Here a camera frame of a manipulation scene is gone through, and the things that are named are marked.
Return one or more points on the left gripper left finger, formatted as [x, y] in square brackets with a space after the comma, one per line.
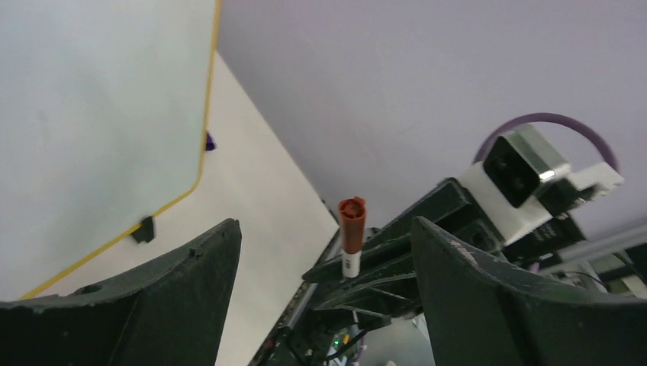
[170, 310]

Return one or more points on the purple cloth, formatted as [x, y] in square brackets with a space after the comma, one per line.
[210, 144]

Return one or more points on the white marker pen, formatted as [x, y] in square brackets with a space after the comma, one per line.
[351, 264]

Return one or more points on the black whiteboard foot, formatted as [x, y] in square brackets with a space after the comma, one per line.
[145, 232]

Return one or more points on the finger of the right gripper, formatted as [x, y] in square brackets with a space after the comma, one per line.
[395, 299]
[376, 257]

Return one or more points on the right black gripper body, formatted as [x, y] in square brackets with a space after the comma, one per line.
[454, 209]

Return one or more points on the red marker cap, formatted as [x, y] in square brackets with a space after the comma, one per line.
[352, 222]

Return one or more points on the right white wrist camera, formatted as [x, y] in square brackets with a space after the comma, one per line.
[524, 181]

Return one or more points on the yellow framed whiteboard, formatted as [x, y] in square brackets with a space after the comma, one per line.
[104, 108]

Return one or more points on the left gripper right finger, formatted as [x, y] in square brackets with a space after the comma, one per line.
[481, 310]

